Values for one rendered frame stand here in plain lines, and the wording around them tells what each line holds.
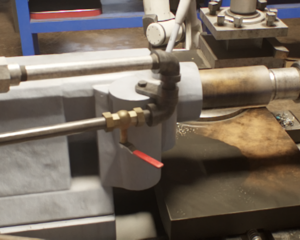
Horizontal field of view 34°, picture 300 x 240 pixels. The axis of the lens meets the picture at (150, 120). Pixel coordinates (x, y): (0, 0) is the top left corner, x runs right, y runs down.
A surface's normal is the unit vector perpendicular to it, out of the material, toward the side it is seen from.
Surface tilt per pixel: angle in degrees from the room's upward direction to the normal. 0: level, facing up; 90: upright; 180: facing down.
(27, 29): 90
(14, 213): 61
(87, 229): 90
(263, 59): 90
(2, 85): 101
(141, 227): 10
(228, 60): 90
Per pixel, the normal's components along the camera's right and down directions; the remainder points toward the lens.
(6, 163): 0.16, 0.17
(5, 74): 0.46, -0.13
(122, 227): 0.23, -0.79
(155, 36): -0.68, 0.27
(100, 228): 0.18, 0.49
